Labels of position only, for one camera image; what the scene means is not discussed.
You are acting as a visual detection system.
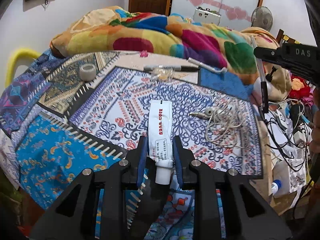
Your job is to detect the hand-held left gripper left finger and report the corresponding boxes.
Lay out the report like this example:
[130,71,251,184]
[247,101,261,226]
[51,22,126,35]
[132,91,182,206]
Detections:
[30,135,150,240]

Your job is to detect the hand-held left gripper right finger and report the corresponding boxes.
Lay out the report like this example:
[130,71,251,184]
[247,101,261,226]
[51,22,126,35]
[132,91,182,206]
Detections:
[172,135,293,240]

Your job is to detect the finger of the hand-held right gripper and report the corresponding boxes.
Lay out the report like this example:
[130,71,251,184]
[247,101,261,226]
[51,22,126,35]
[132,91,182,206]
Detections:
[253,46,283,62]

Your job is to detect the white ointment tube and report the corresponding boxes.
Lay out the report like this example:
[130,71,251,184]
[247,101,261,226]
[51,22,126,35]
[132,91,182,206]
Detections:
[148,99,173,184]

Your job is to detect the grey black pen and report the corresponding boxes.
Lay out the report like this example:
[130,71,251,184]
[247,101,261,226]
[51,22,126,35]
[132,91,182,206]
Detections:
[251,36,270,114]

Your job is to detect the wooden chair back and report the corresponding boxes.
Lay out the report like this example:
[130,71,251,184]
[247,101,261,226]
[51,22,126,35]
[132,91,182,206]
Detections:
[276,29,299,47]

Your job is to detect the black standing fan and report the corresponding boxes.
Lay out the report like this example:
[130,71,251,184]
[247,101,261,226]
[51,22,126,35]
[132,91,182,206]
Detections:
[251,6,273,29]

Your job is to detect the blue towel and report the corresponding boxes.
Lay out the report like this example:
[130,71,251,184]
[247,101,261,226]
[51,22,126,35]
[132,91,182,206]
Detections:
[197,68,256,101]

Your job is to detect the white earphones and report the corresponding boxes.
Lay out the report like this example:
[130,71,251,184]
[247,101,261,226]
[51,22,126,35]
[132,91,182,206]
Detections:
[189,97,251,148]

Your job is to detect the silver metal wrench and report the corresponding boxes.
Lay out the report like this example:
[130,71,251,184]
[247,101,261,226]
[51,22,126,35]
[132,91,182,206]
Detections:
[188,57,228,75]

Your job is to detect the silver metal box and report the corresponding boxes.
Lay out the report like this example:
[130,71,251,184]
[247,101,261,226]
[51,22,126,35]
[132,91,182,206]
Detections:
[193,6,222,25]

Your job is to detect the patterned blue bed sheet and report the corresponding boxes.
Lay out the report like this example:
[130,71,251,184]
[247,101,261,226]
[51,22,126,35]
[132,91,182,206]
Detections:
[0,49,263,240]

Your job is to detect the black marker pen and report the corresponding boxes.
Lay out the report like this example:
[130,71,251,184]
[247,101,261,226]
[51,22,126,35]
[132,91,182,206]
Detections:
[143,64,200,72]

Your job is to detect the clear plastic wrapper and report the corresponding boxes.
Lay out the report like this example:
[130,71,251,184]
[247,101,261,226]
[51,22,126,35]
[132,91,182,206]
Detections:
[149,66,176,82]

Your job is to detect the clear tape roll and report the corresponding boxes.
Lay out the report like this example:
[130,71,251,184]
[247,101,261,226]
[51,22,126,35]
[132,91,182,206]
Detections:
[79,64,96,81]

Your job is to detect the white plastic bottle blue cap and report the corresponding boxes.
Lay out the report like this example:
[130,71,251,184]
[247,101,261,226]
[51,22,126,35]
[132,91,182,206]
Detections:
[271,159,293,198]

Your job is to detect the colourful fleece blanket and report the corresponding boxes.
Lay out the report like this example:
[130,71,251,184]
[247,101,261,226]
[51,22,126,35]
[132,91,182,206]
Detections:
[49,7,292,101]

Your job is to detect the tangle of cables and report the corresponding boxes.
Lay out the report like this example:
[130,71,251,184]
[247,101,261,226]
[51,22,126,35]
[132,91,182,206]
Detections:
[264,97,320,220]

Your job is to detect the yellow tube frame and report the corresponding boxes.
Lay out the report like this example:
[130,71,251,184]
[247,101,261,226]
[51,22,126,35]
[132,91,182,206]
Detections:
[5,49,42,87]

